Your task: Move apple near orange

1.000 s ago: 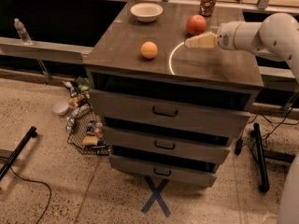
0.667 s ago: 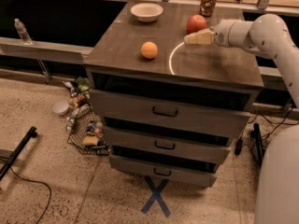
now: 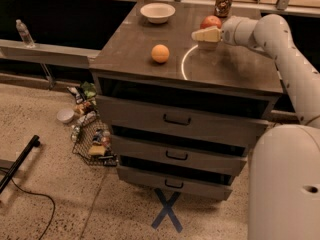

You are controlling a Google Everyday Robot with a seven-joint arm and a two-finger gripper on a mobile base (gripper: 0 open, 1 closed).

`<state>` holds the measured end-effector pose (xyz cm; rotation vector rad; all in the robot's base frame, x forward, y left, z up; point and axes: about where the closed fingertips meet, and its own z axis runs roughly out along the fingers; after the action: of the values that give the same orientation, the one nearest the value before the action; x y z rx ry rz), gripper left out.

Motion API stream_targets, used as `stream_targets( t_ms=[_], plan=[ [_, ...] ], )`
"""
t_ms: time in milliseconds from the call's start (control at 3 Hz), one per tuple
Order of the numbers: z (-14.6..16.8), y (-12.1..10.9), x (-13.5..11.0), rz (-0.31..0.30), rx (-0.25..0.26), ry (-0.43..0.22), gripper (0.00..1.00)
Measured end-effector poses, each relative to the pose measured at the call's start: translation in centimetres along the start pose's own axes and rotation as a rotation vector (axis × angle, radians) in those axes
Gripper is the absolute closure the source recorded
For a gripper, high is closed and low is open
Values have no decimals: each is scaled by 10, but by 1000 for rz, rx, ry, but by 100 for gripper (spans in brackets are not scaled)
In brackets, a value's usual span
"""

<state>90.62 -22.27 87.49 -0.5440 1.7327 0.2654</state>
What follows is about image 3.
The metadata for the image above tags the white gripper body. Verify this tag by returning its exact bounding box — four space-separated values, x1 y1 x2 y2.
221 18 239 45

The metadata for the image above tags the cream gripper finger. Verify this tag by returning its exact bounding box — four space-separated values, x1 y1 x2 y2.
191 26 221 43

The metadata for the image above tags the red apple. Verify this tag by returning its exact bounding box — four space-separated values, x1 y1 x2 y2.
200 15 222 29

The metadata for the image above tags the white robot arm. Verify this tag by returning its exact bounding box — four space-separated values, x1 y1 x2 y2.
192 14 320 240

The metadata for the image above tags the brown soda can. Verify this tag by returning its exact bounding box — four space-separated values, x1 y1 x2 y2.
214 0 233 18

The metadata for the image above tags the orange fruit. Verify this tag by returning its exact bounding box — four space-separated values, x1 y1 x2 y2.
151 44 170 63

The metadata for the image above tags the white bowl on cabinet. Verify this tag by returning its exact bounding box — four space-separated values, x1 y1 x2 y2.
140 3 175 24

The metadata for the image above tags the grey drawer cabinet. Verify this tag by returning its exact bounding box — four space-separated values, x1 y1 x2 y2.
91 3 282 200

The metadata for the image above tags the green chip bag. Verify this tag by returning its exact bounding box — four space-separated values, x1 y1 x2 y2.
81 82 97 99

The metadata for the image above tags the yellow sponge in basket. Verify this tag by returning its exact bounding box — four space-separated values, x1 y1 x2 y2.
88 145 106 156

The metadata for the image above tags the small white bowl on floor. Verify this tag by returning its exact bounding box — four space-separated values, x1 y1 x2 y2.
56 108 74 124

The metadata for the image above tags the blue tape cross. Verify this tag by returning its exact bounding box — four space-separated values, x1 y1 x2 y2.
151 188 183 233

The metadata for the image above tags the clear plastic water bottle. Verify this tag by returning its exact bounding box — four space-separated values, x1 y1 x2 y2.
16 19 35 48

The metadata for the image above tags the grey side shelf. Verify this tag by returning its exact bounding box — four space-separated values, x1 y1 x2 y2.
0 39 100 69

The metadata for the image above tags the black stand leg left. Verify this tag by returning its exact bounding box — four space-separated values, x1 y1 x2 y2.
0 135 40 194

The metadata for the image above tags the black wire basket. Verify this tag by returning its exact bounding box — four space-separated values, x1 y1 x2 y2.
71 116 118 167

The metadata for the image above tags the black cable on floor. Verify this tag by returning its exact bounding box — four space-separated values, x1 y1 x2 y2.
0 167 57 240

